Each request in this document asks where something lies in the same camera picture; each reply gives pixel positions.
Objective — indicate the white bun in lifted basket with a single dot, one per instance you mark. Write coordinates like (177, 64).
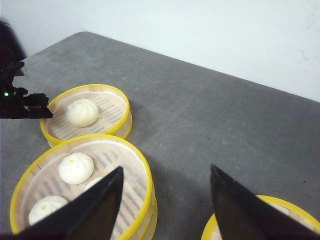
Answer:
(45, 207)
(92, 183)
(76, 168)

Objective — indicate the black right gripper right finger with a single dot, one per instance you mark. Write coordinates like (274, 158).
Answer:
(241, 215)

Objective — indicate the large white steamed bun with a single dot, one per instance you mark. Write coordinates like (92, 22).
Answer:
(82, 113)

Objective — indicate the steamer basket with one bun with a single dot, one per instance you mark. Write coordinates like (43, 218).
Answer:
(114, 118)

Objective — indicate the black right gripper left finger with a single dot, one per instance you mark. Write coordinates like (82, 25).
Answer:
(91, 216)

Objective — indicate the steamer basket with three buns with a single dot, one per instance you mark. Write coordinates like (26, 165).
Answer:
(138, 212)

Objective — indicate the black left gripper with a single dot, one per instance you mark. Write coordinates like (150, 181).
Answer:
(15, 102)

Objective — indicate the woven bamboo steamer lid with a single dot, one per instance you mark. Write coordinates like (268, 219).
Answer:
(211, 230)

